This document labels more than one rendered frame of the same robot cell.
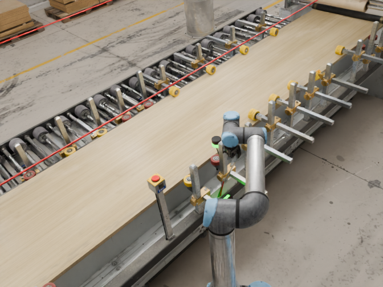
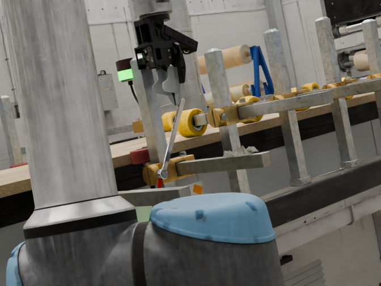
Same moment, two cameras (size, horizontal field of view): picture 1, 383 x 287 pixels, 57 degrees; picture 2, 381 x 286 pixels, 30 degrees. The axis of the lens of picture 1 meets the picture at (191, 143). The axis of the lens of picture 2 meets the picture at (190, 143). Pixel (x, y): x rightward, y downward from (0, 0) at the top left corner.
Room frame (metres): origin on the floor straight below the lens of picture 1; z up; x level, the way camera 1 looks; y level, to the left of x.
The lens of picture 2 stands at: (-0.11, -0.18, 0.99)
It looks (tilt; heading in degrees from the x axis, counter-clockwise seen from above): 3 degrees down; 357
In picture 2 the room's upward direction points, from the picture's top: 11 degrees counter-clockwise
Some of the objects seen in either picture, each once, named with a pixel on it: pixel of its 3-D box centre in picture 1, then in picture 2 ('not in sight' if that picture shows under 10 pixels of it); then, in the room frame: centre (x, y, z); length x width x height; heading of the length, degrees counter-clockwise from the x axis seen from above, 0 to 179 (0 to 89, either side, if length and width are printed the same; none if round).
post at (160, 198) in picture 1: (163, 214); not in sight; (1.30, 0.21, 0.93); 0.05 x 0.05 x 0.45; 39
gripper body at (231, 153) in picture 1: (231, 145); (157, 42); (1.56, -0.23, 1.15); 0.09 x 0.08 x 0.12; 129
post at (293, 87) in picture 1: (290, 110); (336, 92); (2.10, -0.77, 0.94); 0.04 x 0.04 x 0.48; 39
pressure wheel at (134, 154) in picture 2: (216, 163); (148, 168); (1.73, -0.15, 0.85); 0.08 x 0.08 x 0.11
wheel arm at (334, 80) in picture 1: (344, 83); not in sight; (2.33, -1.27, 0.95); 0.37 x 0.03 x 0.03; 39
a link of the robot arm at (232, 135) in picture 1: (232, 134); not in sight; (1.45, -0.22, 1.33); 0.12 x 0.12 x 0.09; 77
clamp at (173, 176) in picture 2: (225, 172); (168, 170); (1.64, -0.20, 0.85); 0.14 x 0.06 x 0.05; 129
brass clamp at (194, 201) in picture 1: (200, 196); not in sight; (1.48, -0.01, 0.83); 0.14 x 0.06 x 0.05; 129
